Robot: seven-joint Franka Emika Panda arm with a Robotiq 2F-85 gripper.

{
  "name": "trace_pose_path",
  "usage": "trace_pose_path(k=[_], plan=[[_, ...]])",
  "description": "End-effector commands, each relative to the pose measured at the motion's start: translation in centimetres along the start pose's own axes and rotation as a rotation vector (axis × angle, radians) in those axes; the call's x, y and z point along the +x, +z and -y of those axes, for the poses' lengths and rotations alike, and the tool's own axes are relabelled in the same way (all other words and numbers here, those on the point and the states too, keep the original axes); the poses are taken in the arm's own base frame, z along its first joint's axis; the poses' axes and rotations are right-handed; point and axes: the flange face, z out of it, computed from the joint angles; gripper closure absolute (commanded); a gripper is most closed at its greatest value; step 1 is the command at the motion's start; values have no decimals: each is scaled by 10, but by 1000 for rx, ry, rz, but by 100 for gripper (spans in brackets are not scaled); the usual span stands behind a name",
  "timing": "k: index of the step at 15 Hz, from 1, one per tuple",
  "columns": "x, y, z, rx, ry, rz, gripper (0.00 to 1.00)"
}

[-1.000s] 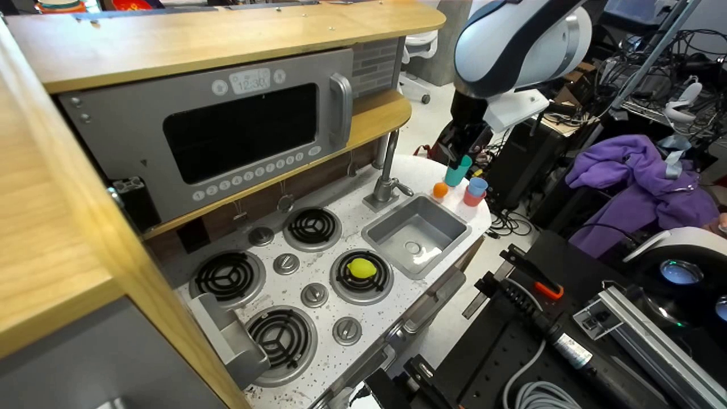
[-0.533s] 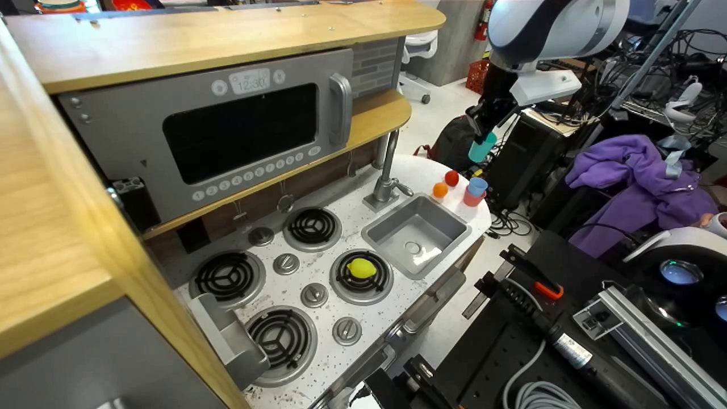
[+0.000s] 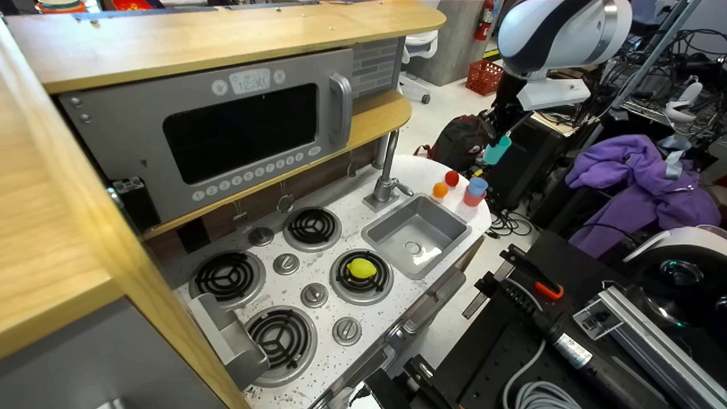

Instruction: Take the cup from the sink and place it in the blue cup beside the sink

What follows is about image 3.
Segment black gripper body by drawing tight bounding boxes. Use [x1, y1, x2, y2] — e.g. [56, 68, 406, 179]
[496, 72, 536, 139]

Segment blue plastic cup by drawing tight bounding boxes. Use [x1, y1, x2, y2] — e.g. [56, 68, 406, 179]
[464, 175, 492, 200]

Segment grey toy sink basin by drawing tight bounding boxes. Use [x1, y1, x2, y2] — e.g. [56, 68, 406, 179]
[362, 194, 473, 282]

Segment red plastic basket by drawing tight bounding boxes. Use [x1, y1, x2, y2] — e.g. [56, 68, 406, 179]
[464, 58, 507, 98]

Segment red fire extinguisher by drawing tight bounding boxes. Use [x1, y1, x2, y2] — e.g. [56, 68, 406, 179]
[473, 0, 497, 47]

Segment white chair base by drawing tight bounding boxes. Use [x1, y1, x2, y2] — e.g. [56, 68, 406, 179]
[398, 31, 444, 108]

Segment grey toy faucet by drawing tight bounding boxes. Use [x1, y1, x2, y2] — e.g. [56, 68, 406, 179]
[362, 128, 417, 215]

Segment purple cloth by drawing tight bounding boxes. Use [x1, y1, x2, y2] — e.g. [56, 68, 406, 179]
[563, 135, 722, 259]

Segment grey metal pole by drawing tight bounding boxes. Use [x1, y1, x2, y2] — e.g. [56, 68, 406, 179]
[599, 0, 702, 117]

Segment silver oven door bar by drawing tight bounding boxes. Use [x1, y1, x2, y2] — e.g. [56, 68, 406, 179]
[385, 259, 476, 360]

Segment yellow toy lemon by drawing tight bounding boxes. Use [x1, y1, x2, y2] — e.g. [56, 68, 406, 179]
[345, 258, 379, 282]

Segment black shiny round device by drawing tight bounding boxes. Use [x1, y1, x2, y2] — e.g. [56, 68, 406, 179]
[622, 225, 727, 360]

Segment black coil stove burner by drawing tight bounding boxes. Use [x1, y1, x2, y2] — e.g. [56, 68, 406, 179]
[187, 249, 268, 306]
[283, 204, 345, 256]
[242, 306, 321, 390]
[327, 249, 395, 308]

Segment black perforated breadboard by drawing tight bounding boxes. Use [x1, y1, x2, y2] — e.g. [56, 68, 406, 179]
[423, 229, 727, 409]

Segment grey round stove knob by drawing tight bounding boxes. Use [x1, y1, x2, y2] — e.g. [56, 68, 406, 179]
[270, 253, 302, 277]
[248, 225, 277, 249]
[329, 315, 363, 348]
[298, 282, 332, 311]

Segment grey side panel holder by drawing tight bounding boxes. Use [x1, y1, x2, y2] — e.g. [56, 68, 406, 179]
[188, 292, 272, 391]

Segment grey toy microwave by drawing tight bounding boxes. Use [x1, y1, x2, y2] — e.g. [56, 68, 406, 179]
[55, 47, 360, 225]

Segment wooden toy kitchen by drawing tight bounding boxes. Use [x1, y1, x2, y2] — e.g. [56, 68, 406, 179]
[0, 0, 496, 409]

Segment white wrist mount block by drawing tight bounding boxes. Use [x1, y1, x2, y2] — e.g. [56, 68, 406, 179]
[517, 75, 595, 114]

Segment black floor cables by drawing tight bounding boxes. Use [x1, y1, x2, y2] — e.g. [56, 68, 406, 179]
[486, 211, 540, 239]

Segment orange handled black clamp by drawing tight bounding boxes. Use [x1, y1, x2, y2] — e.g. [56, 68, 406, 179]
[497, 243, 569, 306]

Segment aluminium extrusion rail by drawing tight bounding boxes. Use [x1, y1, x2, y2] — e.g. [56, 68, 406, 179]
[573, 284, 727, 409]

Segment grey coiled cable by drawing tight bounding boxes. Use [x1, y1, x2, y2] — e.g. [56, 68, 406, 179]
[499, 340, 587, 409]

